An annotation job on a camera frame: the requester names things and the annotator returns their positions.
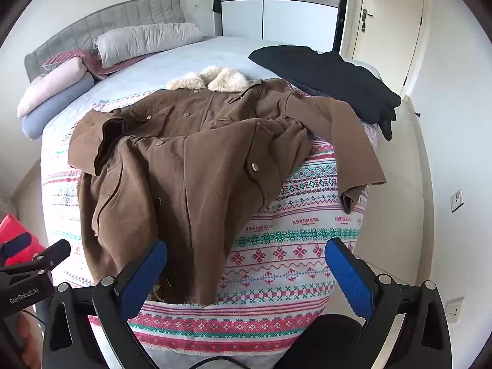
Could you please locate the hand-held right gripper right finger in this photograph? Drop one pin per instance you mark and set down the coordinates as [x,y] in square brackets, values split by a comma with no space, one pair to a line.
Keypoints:
[348,273]

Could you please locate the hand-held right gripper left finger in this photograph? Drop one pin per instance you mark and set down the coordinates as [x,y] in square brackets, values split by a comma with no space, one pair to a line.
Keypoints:
[148,267]

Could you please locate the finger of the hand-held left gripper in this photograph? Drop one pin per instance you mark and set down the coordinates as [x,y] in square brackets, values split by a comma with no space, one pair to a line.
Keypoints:
[17,241]
[53,253]

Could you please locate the brown coat with fleece collar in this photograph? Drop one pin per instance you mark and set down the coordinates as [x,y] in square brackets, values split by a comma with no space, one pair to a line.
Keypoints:
[192,169]

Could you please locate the red box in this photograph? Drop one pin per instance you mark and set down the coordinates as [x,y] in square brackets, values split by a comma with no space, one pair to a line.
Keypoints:
[15,225]

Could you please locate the patterned knit-print blanket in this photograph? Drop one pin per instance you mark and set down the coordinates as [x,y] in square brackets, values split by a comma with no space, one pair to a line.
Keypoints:
[292,253]

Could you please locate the person's dark clothing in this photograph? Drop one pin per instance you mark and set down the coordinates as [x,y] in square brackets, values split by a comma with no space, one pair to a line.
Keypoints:
[323,346]

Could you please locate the pale blue rolled pillow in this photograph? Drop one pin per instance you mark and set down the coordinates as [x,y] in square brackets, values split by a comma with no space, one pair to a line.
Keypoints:
[50,111]

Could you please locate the pink rolled pillow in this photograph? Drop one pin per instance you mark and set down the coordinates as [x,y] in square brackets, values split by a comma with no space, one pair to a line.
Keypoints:
[50,84]

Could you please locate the black jacket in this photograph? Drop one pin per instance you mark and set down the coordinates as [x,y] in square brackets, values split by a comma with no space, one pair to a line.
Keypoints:
[330,77]

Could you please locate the bed with pale blue sheet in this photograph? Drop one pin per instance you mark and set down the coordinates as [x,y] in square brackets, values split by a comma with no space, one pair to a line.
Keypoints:
[215,53]

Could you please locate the grey pillow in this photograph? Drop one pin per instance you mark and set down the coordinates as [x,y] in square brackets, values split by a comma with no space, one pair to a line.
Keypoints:
[146,40]

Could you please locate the grey quilted headboard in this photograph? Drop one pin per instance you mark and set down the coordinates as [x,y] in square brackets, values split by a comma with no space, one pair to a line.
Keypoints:
[115,15]

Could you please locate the cream door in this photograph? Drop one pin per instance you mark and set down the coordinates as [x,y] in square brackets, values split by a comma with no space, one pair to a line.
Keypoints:
[392,23]

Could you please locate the white and grey wardrobe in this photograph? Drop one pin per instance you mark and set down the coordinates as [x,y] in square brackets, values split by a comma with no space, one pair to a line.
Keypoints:
[284,11]

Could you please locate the black hanging garment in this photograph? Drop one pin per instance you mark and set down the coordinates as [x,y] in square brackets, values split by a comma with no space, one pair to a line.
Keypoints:
[217,4]

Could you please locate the white wall socket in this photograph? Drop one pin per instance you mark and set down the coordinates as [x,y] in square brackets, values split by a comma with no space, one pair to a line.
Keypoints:
[456,200]
[455,309]

